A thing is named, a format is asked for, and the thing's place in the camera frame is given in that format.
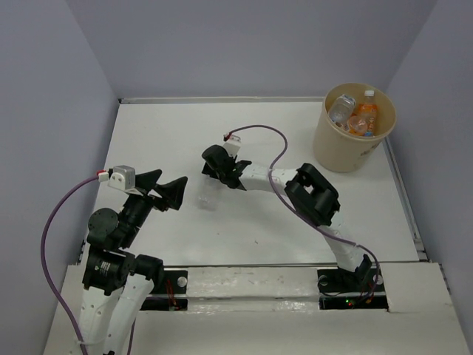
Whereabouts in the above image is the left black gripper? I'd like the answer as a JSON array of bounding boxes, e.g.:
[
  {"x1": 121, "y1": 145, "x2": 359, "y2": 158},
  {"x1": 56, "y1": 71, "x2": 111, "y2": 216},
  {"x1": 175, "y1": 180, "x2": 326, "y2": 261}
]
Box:
[{"x1": 120, "y1": 168, "x2": 188, "y2": 246}]

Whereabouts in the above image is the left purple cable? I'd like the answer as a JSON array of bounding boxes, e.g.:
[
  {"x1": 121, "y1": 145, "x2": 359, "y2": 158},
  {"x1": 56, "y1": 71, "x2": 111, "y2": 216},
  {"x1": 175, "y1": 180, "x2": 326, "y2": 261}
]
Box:
[{"x1": 39, "y1": 169, "x2": 110, "y2": 352}]

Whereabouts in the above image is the beige plastic bin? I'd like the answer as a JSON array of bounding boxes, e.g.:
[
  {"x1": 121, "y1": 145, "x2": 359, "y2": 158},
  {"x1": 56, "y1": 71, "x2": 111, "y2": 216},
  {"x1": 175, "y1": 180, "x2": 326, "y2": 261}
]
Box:
[{"x1": 313, "y1": 83, "x2": 397, "y2": 172}]

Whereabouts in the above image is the green label water bottle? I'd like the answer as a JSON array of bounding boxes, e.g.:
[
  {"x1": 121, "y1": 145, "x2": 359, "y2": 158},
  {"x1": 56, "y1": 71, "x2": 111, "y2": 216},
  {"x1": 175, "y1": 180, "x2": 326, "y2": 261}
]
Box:
[{"x1": 328, "y1": 94, "x2": 356, "y2": 126}]

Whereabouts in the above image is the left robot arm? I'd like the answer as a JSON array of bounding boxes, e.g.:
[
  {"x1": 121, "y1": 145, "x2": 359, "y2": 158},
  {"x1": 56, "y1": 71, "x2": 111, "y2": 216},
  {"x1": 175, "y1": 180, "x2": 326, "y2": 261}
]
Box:
[{"x1": 78, "y1": 166, "x2": 188, "y2": 354}]

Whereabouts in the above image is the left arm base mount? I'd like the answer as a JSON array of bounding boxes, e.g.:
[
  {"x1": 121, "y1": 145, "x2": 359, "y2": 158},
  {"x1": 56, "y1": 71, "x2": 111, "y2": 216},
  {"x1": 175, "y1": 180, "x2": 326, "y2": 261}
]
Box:
[{"x1": 140, "y1": 268, "x2": 188, "y2": 311}]

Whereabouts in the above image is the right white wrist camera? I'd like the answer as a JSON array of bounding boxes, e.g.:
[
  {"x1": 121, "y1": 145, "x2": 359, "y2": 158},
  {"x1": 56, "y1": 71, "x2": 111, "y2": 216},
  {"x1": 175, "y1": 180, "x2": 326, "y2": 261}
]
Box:
[{"x1": 222, "y1": 134, "x2": 242, "y2": 158}]

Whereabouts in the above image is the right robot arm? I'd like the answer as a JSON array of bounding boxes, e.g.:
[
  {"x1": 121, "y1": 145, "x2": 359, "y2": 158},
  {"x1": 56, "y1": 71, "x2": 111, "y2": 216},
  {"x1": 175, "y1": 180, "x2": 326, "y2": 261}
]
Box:
[{"x1": 202, "y1": 145, "x2": 372, "y2": 290}]

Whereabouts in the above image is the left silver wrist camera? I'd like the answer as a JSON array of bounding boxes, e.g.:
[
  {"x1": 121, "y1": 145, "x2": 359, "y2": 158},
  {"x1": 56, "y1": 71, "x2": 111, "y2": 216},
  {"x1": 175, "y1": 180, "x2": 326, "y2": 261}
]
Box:
[{"x1": 108, "y1": 165, "x2": 137, "y2": 194}]

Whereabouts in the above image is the clear crushed bottle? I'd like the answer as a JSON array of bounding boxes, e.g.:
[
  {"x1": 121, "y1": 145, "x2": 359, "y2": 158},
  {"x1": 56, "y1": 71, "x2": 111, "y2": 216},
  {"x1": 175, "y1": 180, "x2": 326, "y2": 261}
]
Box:
[{"x1": 197, "y1": 175, "x2": 222, "y2": 211}]

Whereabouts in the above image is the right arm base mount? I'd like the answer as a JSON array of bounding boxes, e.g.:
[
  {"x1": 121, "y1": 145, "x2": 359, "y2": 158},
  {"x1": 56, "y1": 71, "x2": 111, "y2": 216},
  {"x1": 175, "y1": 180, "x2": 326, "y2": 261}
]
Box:
[{"x1": 317, "y1": 268, "x2": 389, "y2": 311}]

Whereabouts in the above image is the orange juice bottle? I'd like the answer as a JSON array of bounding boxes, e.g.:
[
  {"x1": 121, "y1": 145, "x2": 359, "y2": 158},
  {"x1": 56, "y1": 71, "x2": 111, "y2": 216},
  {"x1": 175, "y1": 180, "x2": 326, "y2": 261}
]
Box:
[{"x1": 346, "y1": 115, "x2": 368, "y2": 136}]

